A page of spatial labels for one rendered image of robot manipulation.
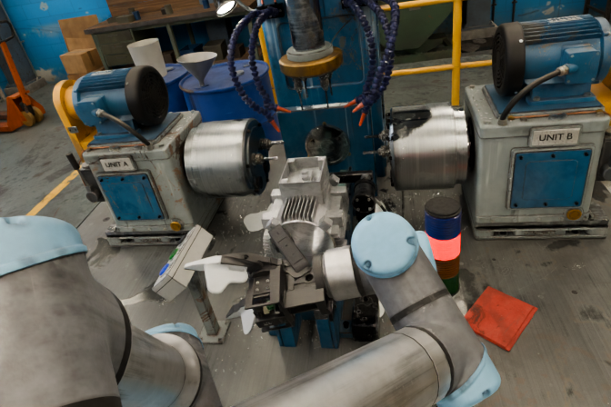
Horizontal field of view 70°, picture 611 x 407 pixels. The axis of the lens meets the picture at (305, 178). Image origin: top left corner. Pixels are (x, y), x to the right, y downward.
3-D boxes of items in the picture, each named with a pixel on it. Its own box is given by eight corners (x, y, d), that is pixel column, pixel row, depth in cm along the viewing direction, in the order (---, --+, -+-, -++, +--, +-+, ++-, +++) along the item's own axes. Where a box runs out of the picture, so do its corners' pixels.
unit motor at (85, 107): (121, 175, 164) (73, 66, 142) (201, 171, 157) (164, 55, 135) (81, 216, 143) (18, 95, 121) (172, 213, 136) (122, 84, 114)
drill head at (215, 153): (190, 174, 162) (168, 113, 149) (284, 169, 154) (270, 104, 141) (161, 214, 141) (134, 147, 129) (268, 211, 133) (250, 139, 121)
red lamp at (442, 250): (424, 239, 81) (424, 220, 79) (457, 238, 80) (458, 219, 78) (426, 261, 76) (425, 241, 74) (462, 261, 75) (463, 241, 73)
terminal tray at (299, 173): (291, 182, 116) (286, 158, 112) (330, 179, 113) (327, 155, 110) (282, 208, 106) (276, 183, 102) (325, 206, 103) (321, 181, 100)
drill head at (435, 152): (368, 164, 148) (362, 95, 135) (497, 158, 139) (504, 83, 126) (365, 208, 127) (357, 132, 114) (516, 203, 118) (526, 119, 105)
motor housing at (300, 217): (286, 227, 124) (274, 170, 115) (352, 225, 120) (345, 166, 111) (271, 277, 108) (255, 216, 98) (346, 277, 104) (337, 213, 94)
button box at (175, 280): (198, 250, 108) (181, 237, 107) (214, 235, 105) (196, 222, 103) (169, 302, 94) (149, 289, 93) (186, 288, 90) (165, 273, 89)
